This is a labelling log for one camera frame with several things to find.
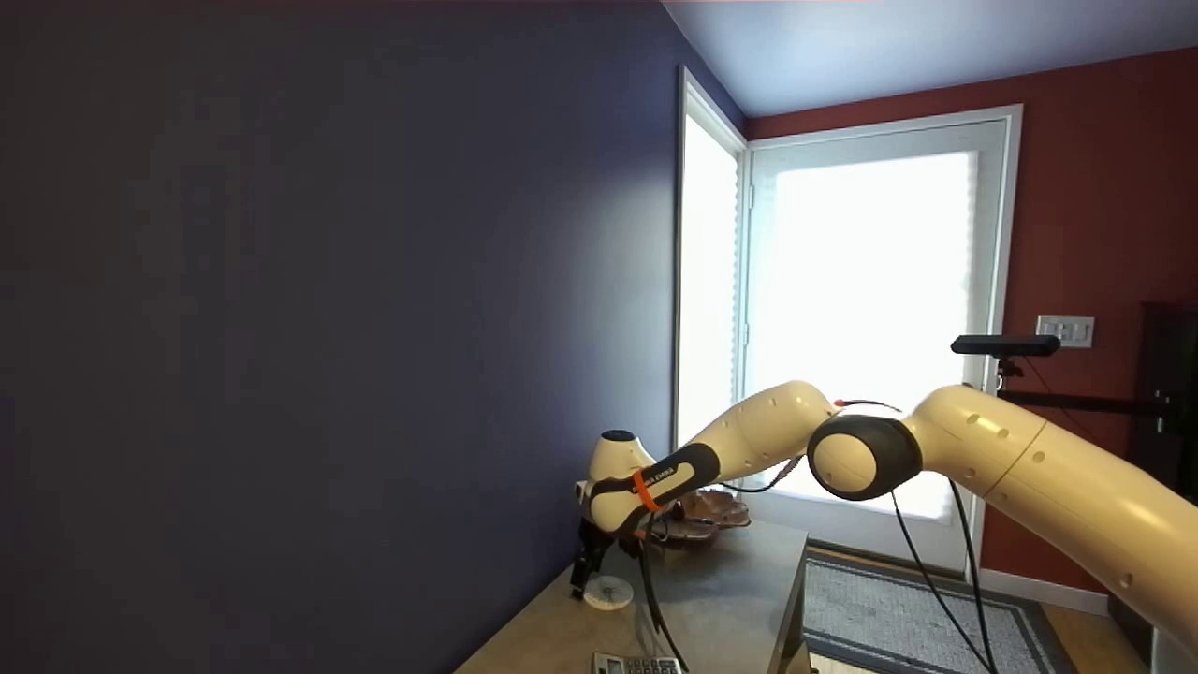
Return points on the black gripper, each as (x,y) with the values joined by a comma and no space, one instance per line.
(590,544)

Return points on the white disc with radial lines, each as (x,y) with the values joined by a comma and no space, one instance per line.
(608,595)

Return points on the black camera on stand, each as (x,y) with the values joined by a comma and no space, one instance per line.
(1003,345)

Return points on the grey floor rug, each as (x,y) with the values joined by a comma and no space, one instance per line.
(902,619)

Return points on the white framed window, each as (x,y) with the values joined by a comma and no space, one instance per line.
(862,312)

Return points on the dark wooden cabinet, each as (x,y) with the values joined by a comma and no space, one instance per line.
(1168,389)

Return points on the white wall switch plate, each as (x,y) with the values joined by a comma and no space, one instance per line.
(1066,331)

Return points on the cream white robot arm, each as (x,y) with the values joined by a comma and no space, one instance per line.
(1034,469)

